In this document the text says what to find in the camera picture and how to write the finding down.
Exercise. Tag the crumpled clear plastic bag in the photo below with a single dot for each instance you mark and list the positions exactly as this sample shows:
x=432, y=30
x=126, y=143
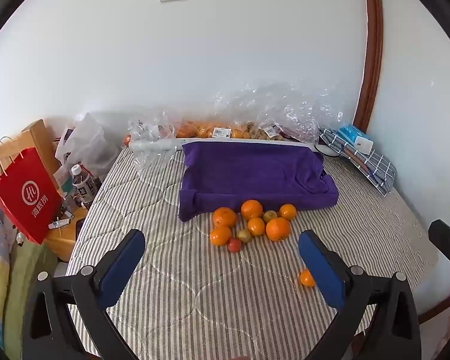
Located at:
x=150, y=127

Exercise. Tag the green cloth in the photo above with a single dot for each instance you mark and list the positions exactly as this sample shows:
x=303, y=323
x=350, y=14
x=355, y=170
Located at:
x=30, y=258

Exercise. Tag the white plastic bag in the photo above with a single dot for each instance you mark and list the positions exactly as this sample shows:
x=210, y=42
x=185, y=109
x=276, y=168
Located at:
x=86, y=146

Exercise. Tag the bag of small brown fruits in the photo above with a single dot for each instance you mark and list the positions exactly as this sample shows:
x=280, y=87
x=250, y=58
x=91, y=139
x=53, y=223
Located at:
x=264, y=132

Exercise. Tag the purple towel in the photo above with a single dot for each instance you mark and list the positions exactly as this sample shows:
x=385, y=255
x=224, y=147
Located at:
x=247, y=172

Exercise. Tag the large clear plastic bag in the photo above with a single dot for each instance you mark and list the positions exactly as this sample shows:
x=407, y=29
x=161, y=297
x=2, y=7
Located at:
x=285, y=101

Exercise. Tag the wooden headboard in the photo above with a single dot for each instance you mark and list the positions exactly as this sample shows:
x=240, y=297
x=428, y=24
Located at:
x=37, y=135

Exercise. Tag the red paper bag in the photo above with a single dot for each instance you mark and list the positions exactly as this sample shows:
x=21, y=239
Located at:
x=26, y=195

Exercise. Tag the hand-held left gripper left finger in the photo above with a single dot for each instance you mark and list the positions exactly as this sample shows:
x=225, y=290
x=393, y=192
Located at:
x=122, y=266

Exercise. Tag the bag of red fruits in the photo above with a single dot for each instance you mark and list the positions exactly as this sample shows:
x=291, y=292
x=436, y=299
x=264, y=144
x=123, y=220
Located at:
x=298, y=135

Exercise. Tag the dark tea bottle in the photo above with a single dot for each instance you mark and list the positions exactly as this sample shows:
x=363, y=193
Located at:
x=83, y=189

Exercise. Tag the striped mattress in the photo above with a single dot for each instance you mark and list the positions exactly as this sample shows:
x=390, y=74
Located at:
x=172, y=270

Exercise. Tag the bag of oranges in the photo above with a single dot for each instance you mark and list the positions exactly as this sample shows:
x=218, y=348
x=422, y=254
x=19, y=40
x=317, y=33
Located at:
x=202, y=129

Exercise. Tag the black phone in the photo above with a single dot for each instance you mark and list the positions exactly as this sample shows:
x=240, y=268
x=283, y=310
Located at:
x=79, y=228

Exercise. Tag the white small box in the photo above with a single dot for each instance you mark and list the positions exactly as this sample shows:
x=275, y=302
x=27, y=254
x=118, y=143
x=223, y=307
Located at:
x=364, y=145

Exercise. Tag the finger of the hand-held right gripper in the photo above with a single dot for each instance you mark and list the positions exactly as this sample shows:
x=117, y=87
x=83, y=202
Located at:
x=448, y=242

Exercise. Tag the red round fruit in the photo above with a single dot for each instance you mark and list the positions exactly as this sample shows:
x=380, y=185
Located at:
x=234, y=245

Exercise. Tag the blue tissue pack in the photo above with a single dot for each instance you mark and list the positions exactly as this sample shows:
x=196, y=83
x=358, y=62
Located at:
x=350, y=132

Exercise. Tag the small oblong orange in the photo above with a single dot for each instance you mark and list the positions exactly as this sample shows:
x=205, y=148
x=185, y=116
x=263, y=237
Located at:
x=306, y=278

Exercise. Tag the wooden nightstand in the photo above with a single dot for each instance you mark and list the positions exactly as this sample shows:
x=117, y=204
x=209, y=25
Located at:
x=65, y=238

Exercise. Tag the wooden door frame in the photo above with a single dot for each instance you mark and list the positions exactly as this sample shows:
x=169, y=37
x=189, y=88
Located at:
x=373, y=45

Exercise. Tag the checked cloth bag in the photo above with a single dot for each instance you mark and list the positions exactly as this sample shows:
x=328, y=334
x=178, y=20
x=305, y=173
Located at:
x=375, y=167

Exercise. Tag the large orange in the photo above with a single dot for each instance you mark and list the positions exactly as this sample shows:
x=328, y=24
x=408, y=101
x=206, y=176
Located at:
x=278, y=229
x=224, y=217

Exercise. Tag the green round fruit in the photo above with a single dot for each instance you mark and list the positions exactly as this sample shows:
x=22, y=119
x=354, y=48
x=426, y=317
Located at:
x=243, y=235
x=270, y=216

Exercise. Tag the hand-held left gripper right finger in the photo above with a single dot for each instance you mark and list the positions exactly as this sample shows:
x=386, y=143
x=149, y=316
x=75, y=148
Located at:
x=322, y=266

